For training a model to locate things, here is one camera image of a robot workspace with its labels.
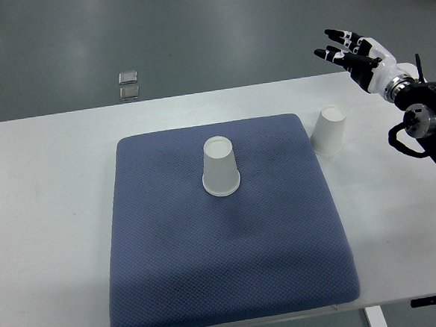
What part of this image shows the lower metal floor plate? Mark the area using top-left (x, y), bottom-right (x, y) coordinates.
top-left (119, 85), bottom-right (140, 102)

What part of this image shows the white paper cup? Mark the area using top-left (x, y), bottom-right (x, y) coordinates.
top-left (202, 136), bottom-right (241, 197)
top-left (310, 105), bottom-right (346, 157)

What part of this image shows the upper metal floor plate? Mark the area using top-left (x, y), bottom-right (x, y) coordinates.
top-left (118, 70), bottom-right (138, 85)

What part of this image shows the blue mesh cushion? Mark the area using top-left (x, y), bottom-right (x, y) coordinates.
top-left (109, 113), bottom-right (360, 327)

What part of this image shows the metal floor plate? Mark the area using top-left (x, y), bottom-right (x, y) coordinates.
top-left (118, 70), bottom-right (138, 85)
top-left (119, 85), bottom-right (140, 102)

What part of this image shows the white table leg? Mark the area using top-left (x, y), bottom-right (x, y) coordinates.
top-left (364, 305), bottom-right (388, 327)

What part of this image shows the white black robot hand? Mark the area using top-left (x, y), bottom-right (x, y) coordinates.
top-left (314, 29), bottom-right (413, 103)

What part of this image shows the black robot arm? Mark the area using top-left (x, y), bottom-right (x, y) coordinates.
top-left (385, 54), bottom-right (436, 164)

